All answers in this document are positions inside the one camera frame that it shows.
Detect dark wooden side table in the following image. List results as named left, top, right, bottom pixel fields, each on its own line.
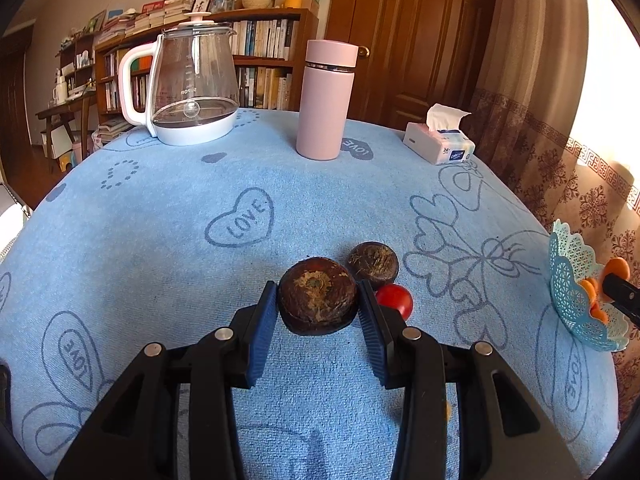
left=35, top=92, right=98, bottom=161

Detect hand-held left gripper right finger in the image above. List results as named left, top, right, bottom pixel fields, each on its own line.
left=357, top=280, right=583, bottom=480

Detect light blue plastic basket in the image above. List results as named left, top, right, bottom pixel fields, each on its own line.
left=548, top=219, right=631, bottom=353

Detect glass kettle with white handle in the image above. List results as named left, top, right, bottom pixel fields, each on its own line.
left=117, top=11, right=241, bottom=147

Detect small red tomato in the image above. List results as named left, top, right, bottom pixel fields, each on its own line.
left=375, top=284, right=414, bottom=321

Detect dark water chestnut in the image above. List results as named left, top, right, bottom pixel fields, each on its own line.
left=345, top=241, right=400, bottom=291
left=277, top=256, right=359, bottom=335

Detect white tissue box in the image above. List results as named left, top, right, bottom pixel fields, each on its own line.
left=403, top=103, right=476, bottom=166

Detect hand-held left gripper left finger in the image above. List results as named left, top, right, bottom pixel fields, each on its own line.
left=54, top=280, right=279, bottom=480

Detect rows of books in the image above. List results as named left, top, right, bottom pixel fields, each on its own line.
left=100, top=0, right=301, bottom=111

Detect blue printed tablecloth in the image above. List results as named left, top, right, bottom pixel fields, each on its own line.
left=0, top=107, right=623, bottom=480

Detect patterned beige curtain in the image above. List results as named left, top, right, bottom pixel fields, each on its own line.
left=470, top=0, right=640, bottom=411

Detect brown wooden door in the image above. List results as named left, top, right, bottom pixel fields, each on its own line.
left=325, top=0, right=501, bottom=133

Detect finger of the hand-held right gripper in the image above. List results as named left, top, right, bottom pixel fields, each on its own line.
left=601, top=272, right=640, bottom=321

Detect dark wooden door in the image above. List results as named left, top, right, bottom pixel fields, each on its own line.
left=0, top=35, right=38, bottom=196

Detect wooden bookshelf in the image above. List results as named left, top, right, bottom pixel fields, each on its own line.
left=94, top=8, right=319, bottom=126

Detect pink thermos bottle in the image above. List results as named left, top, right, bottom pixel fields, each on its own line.
left=296, top=39, right=360, bottom=162

